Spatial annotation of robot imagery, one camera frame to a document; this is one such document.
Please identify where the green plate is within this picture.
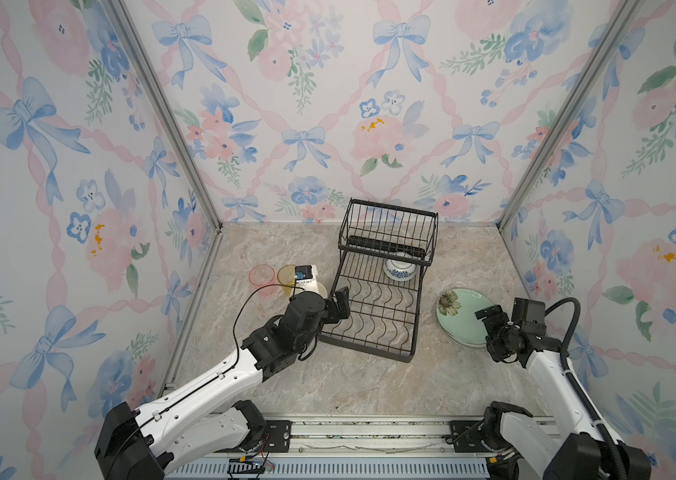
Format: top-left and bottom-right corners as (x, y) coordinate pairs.
(437, 288), (494, 342)

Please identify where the yellow glass cup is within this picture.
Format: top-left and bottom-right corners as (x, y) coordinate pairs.
(277, 264), (296, 298)

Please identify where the blue floral bowl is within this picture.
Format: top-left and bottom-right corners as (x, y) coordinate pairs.
(383, 259), (419, 283)

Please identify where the black wire dish rack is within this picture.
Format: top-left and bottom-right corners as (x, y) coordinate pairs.
(319, 199), (439, 363)

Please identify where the pink glass cup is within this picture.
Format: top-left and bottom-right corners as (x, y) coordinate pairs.
(248, 264), (278, 297)

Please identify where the cream plate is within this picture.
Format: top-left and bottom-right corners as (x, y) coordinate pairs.
(448, 337), (486, 350)

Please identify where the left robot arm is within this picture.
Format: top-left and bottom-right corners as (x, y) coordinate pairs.
(94, 287), (351, 479)

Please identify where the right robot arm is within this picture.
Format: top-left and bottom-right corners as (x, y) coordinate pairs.
(472, 297), (652, 479)

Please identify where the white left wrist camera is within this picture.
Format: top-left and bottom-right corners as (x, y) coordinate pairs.
(295, 265), (318, 294)

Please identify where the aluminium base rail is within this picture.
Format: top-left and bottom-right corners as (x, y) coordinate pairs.
(115, 413), (621, 480)

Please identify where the black corrugated cable conduit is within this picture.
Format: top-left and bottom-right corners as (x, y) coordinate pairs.
(544, 296), (633, 480)

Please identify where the aluminium corner post left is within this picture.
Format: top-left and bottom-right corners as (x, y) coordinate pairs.
(102, 0), (222, 234)

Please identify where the aluminium corner post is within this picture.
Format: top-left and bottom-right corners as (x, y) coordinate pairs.
(497, 0), (643, 234)
(102, 0), (222, 234)

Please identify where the aluminium corner post right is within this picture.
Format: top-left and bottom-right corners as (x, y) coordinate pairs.
(497, 0), (643, 234)

